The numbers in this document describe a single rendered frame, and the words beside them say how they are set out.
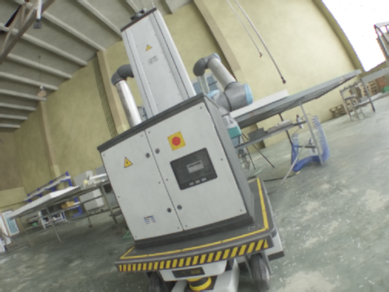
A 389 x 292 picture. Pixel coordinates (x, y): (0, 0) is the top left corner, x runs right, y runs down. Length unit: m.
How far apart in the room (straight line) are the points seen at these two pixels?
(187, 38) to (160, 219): 9.73
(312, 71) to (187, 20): 6.61
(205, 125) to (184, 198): 0.29
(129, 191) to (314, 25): 11.06
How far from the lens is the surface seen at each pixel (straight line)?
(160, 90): 1.28
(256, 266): 0.79
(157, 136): 0.77
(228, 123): 1.23
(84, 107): 12.12
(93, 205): 11.30
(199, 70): 1.81
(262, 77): 9.09
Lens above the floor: 0.62
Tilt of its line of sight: 4 degrees up
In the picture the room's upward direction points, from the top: 21 degrees counter-clockwise
